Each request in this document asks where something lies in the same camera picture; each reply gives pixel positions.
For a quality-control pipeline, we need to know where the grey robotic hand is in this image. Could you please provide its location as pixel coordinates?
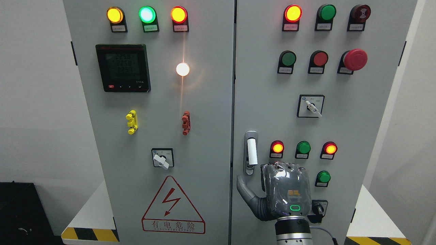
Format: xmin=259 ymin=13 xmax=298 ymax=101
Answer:
xmin=237 ymin=162 xmax=312 ymax=221

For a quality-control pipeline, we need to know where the silver door handle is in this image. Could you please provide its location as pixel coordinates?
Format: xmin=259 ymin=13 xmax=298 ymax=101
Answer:
xmin=243 ymin=131 xmax=258 ymax=176

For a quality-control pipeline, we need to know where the grey right cabinet door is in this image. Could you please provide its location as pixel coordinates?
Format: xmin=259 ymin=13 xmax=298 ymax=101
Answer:
xmin=231 ymin=0 xmax=417 ymax=245

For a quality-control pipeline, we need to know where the grey cabinet door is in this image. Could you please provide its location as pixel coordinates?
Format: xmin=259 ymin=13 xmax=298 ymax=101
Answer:
xmin=231 ymin=0 xmax=417 ymax=245
xmin=63 ymin=0 xmax=235 ymax=245

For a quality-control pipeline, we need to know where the grey left cabinet door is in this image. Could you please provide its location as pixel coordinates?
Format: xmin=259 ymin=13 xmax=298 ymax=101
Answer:
xmin=63 ymin=0 xmax=235 ymax=245

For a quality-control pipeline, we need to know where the red lit lamp right door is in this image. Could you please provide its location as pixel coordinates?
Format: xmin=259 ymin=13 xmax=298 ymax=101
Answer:
xmin=282 ymin=4 xmax=302 ymax=32

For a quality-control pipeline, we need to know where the green push button lower right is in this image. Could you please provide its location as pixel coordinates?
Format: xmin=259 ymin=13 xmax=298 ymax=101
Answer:
xmin=315 ymin=170 xmax=331 ymax=187

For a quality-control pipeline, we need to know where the green push button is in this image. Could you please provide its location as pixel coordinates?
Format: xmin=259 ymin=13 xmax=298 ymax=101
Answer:
xmin=277 ymin=51 xmax=296 ymax=74
xmin=315 ymin=170 xmax=331 ymax=187

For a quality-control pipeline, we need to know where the red lit lamp middle left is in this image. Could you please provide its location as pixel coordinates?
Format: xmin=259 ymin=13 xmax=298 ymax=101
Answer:
xmin=269 ymin=141 xmax=284 ymax=159

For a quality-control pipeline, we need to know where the red lit lamp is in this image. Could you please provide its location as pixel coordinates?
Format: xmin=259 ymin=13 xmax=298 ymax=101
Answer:
xmin=269 ymin=141 xmax=284 ymax=159
xmin=320 ymin=141 xmax=338 ymax=160

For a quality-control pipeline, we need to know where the green lamp middle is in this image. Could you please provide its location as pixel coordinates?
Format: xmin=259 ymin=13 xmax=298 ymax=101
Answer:
xmin=295 ymin=141 xmax=311 ymax=159

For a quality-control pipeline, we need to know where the red lit lamp middle right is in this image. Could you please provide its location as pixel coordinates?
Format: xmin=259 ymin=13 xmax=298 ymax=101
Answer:
xmin=320 ymin=141 xmax=338 ymax=160

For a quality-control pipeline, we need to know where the red electric hazard warning sticker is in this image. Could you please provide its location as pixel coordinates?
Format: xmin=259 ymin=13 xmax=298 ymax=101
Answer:
xmin=142 ymin=176 xmax=206 ymax=234

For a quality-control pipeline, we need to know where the red terminal connector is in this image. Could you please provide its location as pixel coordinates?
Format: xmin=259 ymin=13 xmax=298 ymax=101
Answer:
xmin=181 ymin=111 xmax=191 ymax=135

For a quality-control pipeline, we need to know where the green push button upper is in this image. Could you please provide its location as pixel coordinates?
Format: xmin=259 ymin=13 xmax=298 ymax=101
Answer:
xmin=277 ymin=51 xmax=296 ymax=74

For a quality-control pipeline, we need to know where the red push button upper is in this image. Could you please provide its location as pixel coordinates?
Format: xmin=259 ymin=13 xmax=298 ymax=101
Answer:
xmin=307 ymin=50 xmax=328 ymax=74

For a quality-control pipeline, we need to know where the red emergency stop mushroom button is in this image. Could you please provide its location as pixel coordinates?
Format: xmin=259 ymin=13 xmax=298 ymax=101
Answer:
xmin=337 ymin=49 xmax=368 ymax=75

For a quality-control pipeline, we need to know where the white lit indicator lamp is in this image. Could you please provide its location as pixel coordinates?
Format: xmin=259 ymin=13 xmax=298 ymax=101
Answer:
xmin=176 ymin=62 xmax=190 ymax=77

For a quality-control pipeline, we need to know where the yellow terminal connector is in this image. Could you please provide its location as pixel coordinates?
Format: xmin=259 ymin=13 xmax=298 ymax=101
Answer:
xmin=125 ymin=110 xmax=138 ymax=135

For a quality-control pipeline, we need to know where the green lamp top right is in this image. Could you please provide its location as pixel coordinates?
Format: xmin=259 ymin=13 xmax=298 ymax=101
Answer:
xmin=315 ymin=4 xmax=337 ymax=31

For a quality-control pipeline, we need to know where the dark red buzzer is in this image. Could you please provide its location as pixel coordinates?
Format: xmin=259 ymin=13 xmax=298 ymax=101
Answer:
xmin=347 ymin=4 xmax=371 ymax=32

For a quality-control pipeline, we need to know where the white platform with hazard stripes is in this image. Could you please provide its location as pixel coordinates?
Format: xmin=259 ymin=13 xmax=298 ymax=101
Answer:
xmin=61 ymin=181 xmax=120 ymax=245

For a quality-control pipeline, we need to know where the black digital power meter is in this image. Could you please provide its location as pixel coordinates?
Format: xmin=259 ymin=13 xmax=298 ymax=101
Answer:
xmin=95 ymin=44 xmax=151 ymax=93

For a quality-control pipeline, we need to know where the orange red-ringed indicator lamp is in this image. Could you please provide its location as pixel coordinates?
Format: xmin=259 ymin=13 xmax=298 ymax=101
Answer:
xmin=170 ymin=6 xmax=189 ymax=32

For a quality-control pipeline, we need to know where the green lit indicator lamp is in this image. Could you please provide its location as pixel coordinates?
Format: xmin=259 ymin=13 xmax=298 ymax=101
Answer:
xmin=138 ymin=6 xmax=159 ymax=33

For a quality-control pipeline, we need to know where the yellow indicator lamp top left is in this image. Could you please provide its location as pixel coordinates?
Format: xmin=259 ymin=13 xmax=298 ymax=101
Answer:
xmin=107 ymin=6 xmax=128 ymax=33

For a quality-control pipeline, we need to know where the black box lower left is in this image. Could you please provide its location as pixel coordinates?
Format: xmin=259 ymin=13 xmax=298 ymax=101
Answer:
xmin=0 ymin=181 xmax=53 ymax=245

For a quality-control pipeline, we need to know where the black knob selector switch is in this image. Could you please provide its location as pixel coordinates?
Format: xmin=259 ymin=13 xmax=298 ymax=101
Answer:
xmin=307 ymin=200 xmax=328 ymax=224

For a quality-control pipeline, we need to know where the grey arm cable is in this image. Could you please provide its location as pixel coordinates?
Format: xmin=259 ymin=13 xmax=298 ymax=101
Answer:
xmin=310 ymin=227 xmax=339 ymax=245

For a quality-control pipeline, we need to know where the right door upper rotary switch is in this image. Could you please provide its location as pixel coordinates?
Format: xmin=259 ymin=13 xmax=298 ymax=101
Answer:
xmin=297 ymin=94 xmax=325 ymax=118

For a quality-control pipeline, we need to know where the door rotary switch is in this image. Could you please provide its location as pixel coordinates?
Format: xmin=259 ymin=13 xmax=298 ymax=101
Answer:
xmin=151 ymin=148 xmax=174 ymax=169
xmin=297 ymin=94 xmax=325 ymax=118

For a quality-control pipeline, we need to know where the left door rotary switch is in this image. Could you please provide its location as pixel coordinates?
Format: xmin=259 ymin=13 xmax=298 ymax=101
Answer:
xmin=151 ymin=148 xmax=174 ymax=169

